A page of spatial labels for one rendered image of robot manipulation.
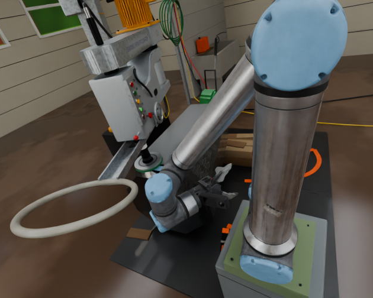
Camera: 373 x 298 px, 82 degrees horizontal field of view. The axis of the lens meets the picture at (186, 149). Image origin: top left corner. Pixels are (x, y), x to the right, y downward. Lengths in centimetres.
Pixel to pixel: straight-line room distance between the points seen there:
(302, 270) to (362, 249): 129
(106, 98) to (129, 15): 74
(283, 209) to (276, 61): 34
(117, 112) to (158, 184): 76
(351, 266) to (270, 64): 191
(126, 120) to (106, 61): 35
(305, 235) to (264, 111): 73
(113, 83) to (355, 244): 209
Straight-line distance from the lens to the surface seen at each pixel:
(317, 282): 105
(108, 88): 133
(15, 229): 97
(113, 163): 134
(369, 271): 215
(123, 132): 143
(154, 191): 69
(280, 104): 38
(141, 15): 189
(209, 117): 60
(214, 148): 198
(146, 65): 172
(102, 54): 126
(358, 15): 636
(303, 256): 100
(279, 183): 48
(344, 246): 220
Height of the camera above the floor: 179
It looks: 33 degrees down
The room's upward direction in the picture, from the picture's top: 15 degrees counter-clockwise
